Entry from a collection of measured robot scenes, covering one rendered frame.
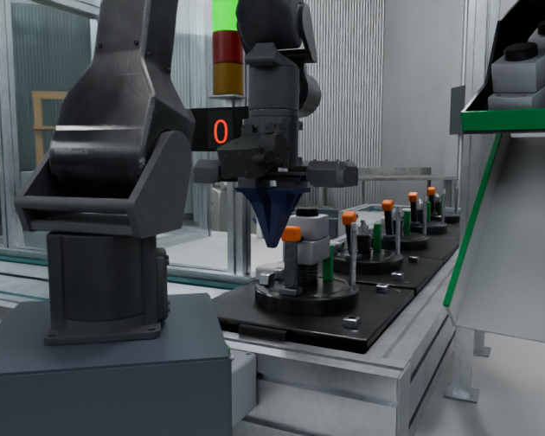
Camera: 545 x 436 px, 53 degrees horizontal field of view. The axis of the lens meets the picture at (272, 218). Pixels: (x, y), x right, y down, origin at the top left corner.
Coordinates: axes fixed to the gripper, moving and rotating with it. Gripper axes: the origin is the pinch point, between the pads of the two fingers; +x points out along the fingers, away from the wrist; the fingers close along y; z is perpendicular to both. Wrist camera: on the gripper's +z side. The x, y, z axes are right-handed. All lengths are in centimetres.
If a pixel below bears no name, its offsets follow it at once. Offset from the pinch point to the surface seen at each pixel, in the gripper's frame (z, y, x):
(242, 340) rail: 4.6, -1.2, 13.4
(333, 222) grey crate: -195, -63, 23
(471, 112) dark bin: -2.4, 20.9, -11.6
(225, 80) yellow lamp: -19.5, -18.3, -19.1
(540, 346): -39, 29, 22
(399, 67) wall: -891, -203, -168
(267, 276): -8.1, -4.6, 8.9
